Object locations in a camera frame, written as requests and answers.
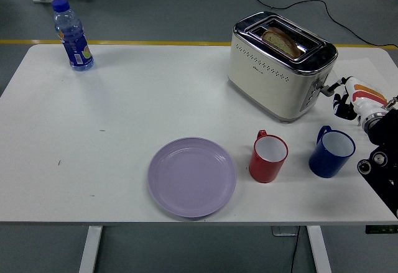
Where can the clear plastic bracket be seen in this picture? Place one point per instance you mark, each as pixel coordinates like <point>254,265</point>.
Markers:
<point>283,231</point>

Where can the white paper sheet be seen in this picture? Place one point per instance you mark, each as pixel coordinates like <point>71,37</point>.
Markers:
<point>363,67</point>

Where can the red enamel mug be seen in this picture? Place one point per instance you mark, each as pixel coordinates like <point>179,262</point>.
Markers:
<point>264,170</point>

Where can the blue enamel mug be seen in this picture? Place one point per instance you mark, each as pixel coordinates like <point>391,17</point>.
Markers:
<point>326,164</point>

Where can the black table control box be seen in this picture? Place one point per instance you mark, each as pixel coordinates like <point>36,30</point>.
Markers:
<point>381,229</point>

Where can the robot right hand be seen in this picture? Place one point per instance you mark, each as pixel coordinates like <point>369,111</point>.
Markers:
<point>363,100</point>

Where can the cream and chrome toaster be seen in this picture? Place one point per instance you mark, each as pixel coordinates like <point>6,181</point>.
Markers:
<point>264,77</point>

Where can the bread slice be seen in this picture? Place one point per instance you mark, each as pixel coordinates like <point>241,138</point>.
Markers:
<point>280,41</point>

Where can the clear water bottle blue label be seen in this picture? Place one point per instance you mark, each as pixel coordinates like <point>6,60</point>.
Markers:
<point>76,46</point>

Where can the lilac round plate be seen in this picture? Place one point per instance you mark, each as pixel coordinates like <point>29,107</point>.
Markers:
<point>191,176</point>

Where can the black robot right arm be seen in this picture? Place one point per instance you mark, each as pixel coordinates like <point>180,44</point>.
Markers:
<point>382,131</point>

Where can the white table leg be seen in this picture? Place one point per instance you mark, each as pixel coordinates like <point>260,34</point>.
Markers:
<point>90,251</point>
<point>318,251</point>

